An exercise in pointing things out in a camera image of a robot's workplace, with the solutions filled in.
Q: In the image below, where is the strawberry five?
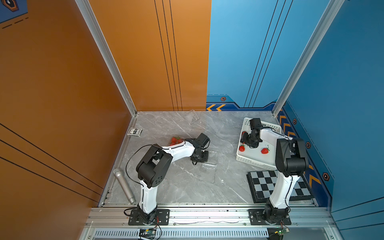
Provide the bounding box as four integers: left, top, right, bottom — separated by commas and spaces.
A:
261, 147, 270, 155

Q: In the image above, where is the white perforated plastic basket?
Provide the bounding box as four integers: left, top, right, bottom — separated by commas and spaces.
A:
236, 117, 286, 171

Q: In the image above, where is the clear plastic clamshell container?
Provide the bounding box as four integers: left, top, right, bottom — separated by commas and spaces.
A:
169, 136, 184, 146

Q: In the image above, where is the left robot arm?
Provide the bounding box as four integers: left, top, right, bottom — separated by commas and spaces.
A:
136, 134, 210, 224

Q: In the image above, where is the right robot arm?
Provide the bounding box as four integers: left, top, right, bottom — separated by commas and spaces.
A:
236, 118, 309, 225

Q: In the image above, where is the black white checkerboard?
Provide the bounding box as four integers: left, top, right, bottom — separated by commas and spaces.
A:
247, 171, 313, 203

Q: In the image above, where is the grey metal cylinder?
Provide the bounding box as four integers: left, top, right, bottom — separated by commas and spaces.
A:
113, 168, 136, 205

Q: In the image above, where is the right green circuit board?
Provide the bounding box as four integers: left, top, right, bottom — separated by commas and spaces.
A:
274, 228, 290, 239

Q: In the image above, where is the green circuit board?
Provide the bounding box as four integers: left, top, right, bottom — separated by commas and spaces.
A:
274, 228, 290, 239
138, 228, 157, 240

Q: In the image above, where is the left green circuit board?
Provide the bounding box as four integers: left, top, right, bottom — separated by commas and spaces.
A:
138, 228, 157, 240

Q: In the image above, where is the clear clamshell near wall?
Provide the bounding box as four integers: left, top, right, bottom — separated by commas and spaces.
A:
185, 110, 200, 125

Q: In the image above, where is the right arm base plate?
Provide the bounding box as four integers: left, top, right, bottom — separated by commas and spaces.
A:
248, 209, 292, 226

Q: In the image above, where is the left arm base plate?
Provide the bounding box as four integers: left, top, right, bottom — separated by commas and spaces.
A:
128, 209, 170, 226

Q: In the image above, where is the aluminium front rail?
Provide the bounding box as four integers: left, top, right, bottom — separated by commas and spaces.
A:
85, 204, 336, 229

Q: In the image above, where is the right aluminium corner post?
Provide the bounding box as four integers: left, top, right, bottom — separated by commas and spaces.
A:
272, 0, 345, 117

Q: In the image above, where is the aluminium corner post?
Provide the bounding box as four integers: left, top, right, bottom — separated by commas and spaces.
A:
75, 0, 138, 117
272, 0, 345, 117

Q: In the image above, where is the left aluminium corner post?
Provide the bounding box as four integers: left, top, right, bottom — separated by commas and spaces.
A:
75, 0, 138, 117

